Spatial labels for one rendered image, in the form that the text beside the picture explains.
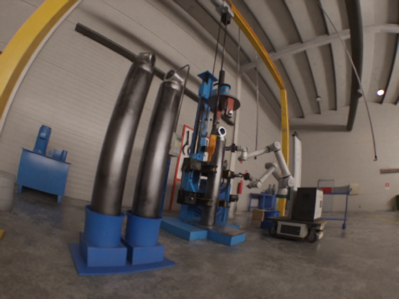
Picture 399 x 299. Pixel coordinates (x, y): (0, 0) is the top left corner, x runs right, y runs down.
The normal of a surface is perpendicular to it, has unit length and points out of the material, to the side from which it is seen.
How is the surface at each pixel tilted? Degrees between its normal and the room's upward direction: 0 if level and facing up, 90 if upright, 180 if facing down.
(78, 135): 90
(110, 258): 90
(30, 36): 90
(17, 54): 90
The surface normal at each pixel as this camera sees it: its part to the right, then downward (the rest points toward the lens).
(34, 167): 0.74, -0.06
